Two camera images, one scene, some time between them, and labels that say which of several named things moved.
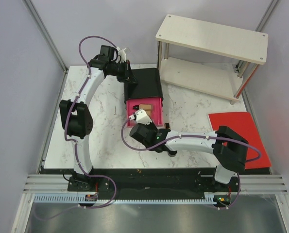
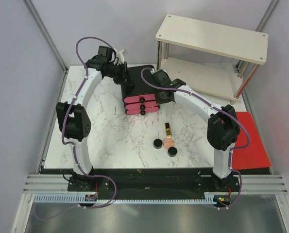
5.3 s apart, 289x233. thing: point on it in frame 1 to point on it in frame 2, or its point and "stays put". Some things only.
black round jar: [171, 155] stays put
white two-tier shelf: [215, 60] stays put
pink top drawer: [157, 112] to [140, 98]
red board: [242, 124] stays put
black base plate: [218, 182] stays put
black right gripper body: [150, 126] to [161, 99]
